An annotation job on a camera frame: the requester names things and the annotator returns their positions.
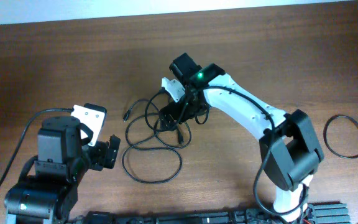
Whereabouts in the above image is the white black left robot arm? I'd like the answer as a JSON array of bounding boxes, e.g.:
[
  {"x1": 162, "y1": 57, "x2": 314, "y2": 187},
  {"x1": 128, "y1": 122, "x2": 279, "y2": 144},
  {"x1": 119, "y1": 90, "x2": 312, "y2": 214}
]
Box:
[{"x1": 4, "y1": 116, "x2": 121, "y2": 223}]

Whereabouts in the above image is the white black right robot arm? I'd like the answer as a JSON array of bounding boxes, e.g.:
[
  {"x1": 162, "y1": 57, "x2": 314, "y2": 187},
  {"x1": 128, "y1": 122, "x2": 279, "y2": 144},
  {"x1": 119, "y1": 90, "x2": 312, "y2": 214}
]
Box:
[{"x1": 160, "y1": 53, "x2": 324, "y2": 223}]

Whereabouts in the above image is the black left camera cable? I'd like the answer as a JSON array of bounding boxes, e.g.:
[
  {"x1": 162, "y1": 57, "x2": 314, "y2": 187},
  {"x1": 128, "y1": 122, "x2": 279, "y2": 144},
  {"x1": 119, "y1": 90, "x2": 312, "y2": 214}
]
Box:
[{"x1": 0, "y1": 107, "x2": 74, "y2": 224}]

